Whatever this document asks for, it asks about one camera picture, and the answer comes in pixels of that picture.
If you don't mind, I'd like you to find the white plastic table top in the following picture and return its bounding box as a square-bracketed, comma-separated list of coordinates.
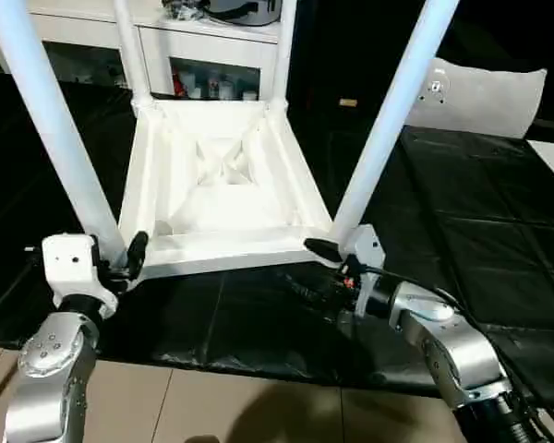
[116, 98, 348, 281]

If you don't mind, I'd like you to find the white plastic table leg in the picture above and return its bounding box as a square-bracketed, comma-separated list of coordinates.
[113, 0, 157, 108]
[268, 0, 300, 111]
[331, 0, 462, 253]
[0, 0, 126, 271]

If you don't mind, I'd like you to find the black table mat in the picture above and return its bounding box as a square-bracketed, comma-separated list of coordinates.
[0, 71, 554, 410]

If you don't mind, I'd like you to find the white glass-door cabinet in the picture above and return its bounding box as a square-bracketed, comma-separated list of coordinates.
[0, 0, 281, 101]

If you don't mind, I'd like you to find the grey cushion with metal fittings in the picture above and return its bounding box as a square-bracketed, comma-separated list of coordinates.
[403, 57, 548, 139]

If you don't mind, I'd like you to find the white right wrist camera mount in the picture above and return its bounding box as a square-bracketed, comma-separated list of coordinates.
[345, 224, 388, 319]

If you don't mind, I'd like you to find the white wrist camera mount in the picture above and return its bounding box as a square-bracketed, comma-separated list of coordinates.
[345, 224, 388, 319]
[40, 233, 120, 319]

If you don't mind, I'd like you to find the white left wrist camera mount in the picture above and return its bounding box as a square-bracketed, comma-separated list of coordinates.
[40, 233, 120, 319]

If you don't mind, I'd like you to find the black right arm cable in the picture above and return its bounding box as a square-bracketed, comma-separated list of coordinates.
[364, 267, 550, 443]

